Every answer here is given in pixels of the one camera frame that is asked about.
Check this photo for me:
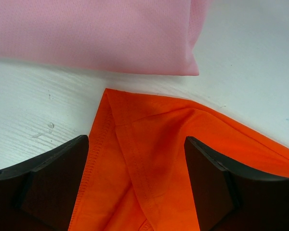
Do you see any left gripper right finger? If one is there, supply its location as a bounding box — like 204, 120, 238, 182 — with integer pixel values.
184, 137, 289, 231

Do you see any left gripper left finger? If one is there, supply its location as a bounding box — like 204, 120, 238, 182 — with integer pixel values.
0, 135, 89, 231

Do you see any orange t shirt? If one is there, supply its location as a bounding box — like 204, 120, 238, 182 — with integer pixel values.
69, 89, 289, 231

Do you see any pink folded t shirt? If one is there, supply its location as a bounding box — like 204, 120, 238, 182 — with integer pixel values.
0, 0, 210, 76

